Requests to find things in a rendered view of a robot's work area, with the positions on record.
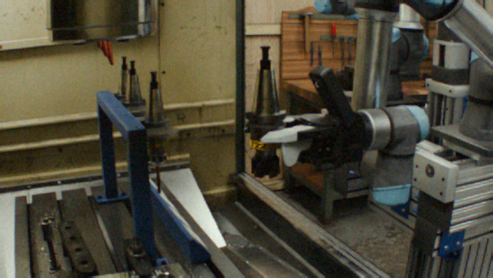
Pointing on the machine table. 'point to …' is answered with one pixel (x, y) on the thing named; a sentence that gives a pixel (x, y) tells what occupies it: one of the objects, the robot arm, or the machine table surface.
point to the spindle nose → (99, 19)
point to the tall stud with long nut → (49, 242)
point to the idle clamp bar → (75, 243)
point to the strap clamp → (136, 258)
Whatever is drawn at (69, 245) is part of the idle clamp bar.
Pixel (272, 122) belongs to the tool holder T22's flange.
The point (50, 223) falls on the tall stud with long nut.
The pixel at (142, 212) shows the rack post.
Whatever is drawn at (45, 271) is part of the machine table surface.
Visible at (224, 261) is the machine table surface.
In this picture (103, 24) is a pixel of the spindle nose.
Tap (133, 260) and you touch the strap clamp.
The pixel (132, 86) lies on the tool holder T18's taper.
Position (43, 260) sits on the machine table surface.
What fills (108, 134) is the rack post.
